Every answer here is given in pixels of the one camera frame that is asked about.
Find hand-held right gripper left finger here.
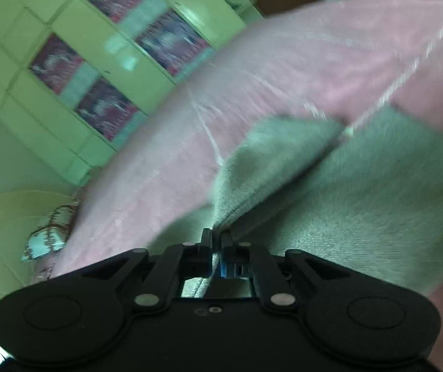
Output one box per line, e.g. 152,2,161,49
80,228,214,312

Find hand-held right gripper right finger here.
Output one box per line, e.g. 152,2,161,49
219,230,352,312

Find grey pants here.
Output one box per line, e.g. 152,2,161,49
154,104,443,303

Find white patterned pillow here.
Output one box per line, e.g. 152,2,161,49
20,201,82,263

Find pink pillow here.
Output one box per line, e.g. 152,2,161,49
30,254,69,285

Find pink checked bed sheet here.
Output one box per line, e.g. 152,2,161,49
53,0,443,372

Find white wardrobe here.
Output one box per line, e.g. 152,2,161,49
0,0,255,188

